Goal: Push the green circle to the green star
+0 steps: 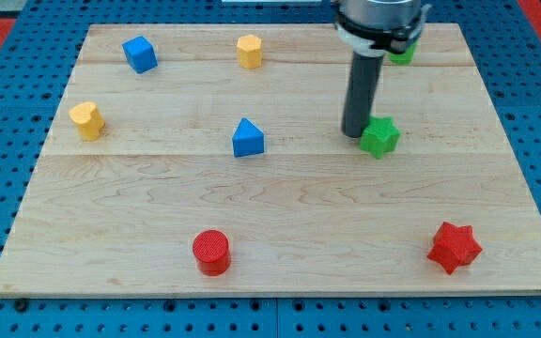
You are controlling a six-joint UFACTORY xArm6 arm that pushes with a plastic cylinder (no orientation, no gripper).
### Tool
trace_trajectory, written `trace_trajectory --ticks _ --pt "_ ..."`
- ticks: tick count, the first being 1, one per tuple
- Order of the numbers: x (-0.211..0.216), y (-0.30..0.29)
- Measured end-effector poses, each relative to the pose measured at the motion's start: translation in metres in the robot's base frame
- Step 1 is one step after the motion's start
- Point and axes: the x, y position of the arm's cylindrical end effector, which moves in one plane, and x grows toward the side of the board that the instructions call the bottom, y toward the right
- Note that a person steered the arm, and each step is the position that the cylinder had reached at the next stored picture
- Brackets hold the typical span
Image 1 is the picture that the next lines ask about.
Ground green circle block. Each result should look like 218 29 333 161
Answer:
388 42 417 65

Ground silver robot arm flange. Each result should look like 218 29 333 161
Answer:
335 0 432 57

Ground green star block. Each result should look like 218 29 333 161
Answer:
359 116 400 159

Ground red star block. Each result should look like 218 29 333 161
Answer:
426 222 483 274

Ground blue triangle block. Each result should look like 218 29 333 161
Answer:
232 117 265 158

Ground wooden board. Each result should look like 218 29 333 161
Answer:
0 23 541 299

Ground red cylinder block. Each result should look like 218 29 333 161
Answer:
192 229 231 276

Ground yellow hexagon block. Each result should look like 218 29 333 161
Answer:
237 35 262 69

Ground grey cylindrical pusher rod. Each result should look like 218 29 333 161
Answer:
341 53 383 138

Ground blue cube block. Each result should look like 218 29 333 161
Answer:
122 36 158 74

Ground yellow heart block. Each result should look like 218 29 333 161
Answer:
69 101 105 141

